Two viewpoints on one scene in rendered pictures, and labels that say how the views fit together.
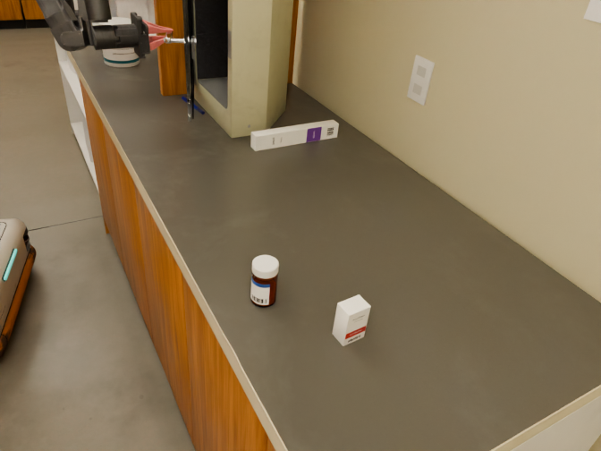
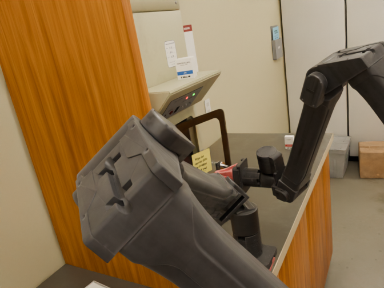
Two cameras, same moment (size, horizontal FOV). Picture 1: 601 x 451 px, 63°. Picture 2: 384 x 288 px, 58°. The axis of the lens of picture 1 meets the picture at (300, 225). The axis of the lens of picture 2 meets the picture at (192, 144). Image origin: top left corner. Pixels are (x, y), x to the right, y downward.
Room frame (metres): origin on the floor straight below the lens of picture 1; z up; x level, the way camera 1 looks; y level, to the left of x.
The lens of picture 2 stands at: (1.85, 1.27, 1.64)
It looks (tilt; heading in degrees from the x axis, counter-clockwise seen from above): 18 degrees down; 244
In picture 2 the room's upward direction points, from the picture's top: 10 degrees counter-clockwise
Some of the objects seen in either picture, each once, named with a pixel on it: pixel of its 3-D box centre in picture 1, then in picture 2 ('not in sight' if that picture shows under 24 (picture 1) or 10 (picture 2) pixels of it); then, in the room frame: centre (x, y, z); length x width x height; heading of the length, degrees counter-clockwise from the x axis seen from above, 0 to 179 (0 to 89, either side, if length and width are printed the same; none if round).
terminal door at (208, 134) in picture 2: (188, 33); (198, 180); (1.41, 0.37, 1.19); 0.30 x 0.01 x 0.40; 12
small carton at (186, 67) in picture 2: not in sight; (186, 67); (1.37, 0.34, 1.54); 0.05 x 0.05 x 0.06; 49
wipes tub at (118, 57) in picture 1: (120, 42); not in sight; (1.85, 0.74, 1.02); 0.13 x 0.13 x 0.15
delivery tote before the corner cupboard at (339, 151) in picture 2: not in sight; (318, 156); (-0.81, -1.20, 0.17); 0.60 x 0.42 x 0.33; 121
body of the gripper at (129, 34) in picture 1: (128, 36); (251, 176); (1.29, 0.49, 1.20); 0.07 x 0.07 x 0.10; 34
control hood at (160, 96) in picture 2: not in sight; (184, 96); (1.40, 0.36, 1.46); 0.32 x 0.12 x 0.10; 33
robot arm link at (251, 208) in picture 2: not in sight; (243, 216); (1.51, 0.75, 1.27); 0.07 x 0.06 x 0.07; 73
